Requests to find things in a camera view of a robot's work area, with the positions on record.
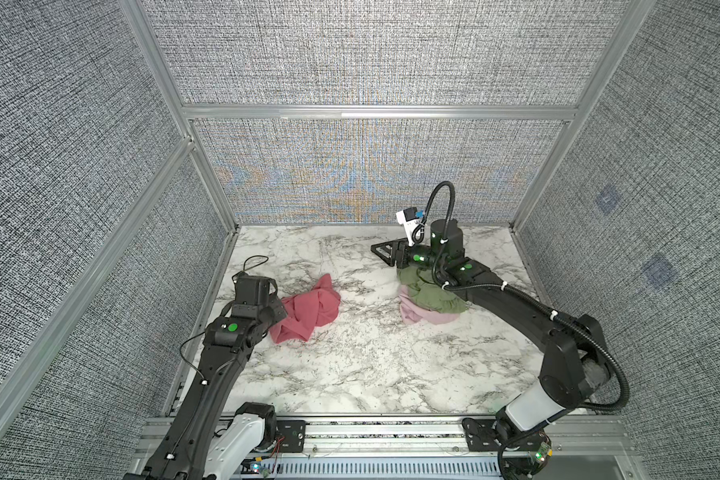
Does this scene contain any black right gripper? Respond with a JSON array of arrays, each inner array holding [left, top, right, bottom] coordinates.
[[371, 236, 448, 276]]

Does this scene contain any dark pink cloth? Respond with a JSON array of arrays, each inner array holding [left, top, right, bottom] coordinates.
[[269, 274, 341, 344]]

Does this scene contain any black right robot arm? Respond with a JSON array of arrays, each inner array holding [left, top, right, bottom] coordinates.
[[370, 219, 617, 450]]

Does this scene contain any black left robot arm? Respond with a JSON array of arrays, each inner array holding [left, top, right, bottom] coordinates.
[[124, 271, 287, 479]]

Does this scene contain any green cloth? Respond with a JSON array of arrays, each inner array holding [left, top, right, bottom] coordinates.
[[397, 266, 469, 315]]

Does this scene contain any light pink cloth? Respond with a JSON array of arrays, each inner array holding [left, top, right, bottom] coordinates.
[[398, 286, 460, 325]]

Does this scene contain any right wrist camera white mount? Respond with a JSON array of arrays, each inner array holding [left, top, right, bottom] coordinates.
[[396, 207, 426, 246]]

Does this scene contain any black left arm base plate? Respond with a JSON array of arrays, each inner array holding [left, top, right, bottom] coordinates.
[[263, 420, 307, 455]]

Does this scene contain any black corrugated cable conduit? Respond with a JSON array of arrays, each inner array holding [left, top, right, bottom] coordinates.
[[412, 181, 631, 414]]

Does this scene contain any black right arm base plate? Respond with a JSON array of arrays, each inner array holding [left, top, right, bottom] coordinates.
[[461, 417, 551, 452]]

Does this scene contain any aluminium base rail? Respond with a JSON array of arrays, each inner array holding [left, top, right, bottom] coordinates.
[[131, 414, 649, 479]]

